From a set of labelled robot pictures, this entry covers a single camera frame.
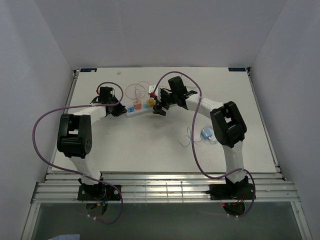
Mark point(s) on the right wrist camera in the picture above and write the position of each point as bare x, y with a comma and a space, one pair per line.
151, 91

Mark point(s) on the blue right corner label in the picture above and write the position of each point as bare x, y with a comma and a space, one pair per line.
237, 69

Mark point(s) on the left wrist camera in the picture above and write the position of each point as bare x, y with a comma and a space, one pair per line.
106, 95

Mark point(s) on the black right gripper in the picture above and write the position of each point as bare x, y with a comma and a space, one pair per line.
159, 104

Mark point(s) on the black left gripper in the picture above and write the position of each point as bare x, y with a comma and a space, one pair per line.
121, 110

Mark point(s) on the yellow charger plug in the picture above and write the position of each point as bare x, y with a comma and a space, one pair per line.
150, 102

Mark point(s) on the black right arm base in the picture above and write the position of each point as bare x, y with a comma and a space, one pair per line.
236, 202

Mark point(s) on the aluminium rail frame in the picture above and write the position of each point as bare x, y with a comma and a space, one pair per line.
168, 206

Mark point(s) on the blue left corner label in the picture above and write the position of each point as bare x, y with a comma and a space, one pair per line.
88, 70

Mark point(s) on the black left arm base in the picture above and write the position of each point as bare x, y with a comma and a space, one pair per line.
97, 197

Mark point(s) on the blue charger plug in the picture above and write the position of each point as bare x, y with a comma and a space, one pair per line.
206, 134

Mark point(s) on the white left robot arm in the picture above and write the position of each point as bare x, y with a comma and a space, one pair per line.
75, 139

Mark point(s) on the white multicolour power strip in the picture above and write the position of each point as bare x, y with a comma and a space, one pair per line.
132, 112

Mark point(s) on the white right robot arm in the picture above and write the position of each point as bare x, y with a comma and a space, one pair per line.
228, 125

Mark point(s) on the pink charger plug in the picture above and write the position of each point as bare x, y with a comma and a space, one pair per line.
137, 105

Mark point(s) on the blue corner label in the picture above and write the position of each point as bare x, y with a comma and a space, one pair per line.
237, 69
88, 70

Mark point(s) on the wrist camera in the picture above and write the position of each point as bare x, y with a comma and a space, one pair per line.
106, 95
151, 91

